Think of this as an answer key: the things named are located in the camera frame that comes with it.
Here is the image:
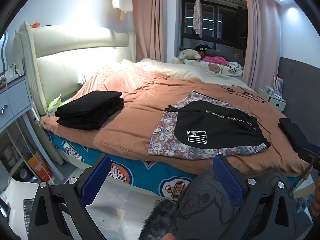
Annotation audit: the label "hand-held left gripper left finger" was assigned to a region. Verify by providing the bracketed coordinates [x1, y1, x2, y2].
[29, 154, 112, 240]

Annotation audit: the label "wavy frame mirror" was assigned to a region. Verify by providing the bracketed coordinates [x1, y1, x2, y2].
[0, 31, 12, 77]

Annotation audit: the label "black plush toy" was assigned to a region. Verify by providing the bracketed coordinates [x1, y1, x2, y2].
[194, 44, 213, 55]

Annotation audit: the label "orange blanket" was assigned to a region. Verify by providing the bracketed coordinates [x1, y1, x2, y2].
[40, 60, 312, 178]

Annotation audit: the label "pink curtain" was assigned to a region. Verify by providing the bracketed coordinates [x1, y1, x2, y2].
[244, 0, 282, 90]
[132, 0, 168, 63]

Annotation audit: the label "dark grey window bench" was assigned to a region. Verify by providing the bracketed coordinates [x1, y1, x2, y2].
[180, 38, 245, 64]

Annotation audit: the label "dark window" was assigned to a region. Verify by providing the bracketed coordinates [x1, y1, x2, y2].
[180, 0, 248, 60]

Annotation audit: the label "black bear print pants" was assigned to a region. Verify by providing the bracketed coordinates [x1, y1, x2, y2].
[147, 91, 272, 161]

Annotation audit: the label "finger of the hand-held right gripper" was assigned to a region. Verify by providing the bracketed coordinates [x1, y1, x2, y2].
[298, 141, 320, 165]

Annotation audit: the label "blue-grey dresser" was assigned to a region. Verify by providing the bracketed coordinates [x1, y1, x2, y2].
[0, 74, 65, 180]

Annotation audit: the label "blue printed bedsheet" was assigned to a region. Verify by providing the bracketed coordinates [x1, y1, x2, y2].
[46, 130, 198, 201]

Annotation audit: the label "black folded cloth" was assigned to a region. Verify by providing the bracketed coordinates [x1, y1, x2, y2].
[278, 118, 308, 152]

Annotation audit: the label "green tissue box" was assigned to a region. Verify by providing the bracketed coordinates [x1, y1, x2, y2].
[47, 94, 63, 117]

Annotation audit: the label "grey pillow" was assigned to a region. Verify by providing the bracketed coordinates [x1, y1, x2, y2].
[205, 48, 228, 57]

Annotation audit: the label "pink plush toy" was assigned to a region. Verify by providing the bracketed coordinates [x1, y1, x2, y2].
[202, 55, 227, 65]

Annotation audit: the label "cream padded bed headboard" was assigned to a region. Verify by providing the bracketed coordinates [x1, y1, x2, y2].
[14, 21, 137, 165]

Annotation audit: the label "white plush toy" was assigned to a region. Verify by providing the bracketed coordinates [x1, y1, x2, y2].
[174, 49, 202, 64]

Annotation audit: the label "white nightstand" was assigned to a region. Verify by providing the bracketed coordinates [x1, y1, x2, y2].
[257, 87, 287, 112]

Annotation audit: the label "dark furry slipper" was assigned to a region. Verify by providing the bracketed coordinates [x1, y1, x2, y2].
[139, 200, 178, 240]

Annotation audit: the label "cream duvet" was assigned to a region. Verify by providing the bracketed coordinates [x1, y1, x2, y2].
[136, 59, 253, 90]

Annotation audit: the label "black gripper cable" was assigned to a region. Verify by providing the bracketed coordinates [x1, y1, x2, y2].
[287, 152, 320, 194]

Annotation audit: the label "black earphone cable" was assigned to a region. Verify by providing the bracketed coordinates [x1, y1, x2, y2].
[221, 84, 266, 103]

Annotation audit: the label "person's left leg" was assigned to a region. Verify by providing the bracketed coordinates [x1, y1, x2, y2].
[174, 169, 244, 240]

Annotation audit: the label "stack of black folded clothes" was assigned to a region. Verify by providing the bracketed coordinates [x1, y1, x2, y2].
[54, 91, 125, 130]

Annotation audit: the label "person's right forearm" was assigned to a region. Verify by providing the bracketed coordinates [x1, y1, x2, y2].
[311, 179, 320, 220]

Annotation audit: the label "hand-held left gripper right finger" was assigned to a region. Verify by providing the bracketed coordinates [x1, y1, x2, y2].
[212, 154, 304, 240]

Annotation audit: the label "hanging floral garment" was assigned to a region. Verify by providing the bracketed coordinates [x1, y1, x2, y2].
[192, 0, 203, 38]

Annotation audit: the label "orange paper bag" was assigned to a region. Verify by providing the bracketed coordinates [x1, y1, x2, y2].
[26, 152, 54, 184]

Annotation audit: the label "white charger box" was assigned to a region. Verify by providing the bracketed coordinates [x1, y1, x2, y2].
[5, 64, 25, 83]

